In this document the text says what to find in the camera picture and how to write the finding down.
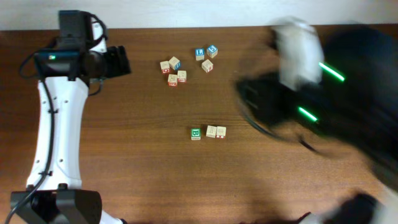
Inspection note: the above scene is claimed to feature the green B block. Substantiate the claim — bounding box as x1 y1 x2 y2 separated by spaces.
190 128 201 141

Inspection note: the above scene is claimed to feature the green sided letter block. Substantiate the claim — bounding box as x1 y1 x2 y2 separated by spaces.
206 125 217 138

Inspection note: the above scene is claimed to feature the red sided number block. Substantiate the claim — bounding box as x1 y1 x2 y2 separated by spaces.
216 126 226 139

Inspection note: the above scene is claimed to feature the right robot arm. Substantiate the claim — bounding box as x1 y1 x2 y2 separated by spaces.
236 17 397 223

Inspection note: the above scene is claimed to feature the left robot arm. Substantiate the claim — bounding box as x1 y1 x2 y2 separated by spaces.
9 10 131 223

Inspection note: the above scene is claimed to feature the red C block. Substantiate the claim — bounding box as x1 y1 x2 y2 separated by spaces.
160 60 170 74

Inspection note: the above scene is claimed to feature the red bottom butterfly block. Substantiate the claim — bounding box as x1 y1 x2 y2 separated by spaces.
167 74 178 86

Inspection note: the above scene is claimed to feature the block with blue side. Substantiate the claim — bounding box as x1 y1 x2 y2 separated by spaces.
168 57 181 70

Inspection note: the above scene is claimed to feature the small red edged block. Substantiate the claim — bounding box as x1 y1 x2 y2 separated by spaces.
177 70 187 83

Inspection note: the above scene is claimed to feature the blue letter L block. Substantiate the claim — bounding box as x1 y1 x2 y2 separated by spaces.
195 49 205 61

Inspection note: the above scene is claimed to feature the block with red side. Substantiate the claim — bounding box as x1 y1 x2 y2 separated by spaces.
201 60 214 73

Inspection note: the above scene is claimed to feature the blue number 5 block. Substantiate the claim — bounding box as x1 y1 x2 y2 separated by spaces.
206 45 218 58

